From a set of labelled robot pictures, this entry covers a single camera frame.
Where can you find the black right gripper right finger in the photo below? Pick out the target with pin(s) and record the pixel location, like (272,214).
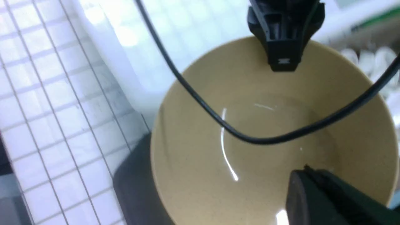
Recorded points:
(318,197)

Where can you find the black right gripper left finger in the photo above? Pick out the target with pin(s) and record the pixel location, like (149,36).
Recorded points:
(284,28)

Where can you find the tan noodle bowl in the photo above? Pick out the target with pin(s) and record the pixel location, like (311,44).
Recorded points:
(205,176)

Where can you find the olive brown spoon bin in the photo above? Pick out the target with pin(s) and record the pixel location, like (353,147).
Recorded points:
(384,33)

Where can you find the large translucent white plastic tub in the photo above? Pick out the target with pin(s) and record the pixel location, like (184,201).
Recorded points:
(188,29)

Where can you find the black plastic serving tray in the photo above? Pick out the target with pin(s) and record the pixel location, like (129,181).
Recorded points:
(135,188)

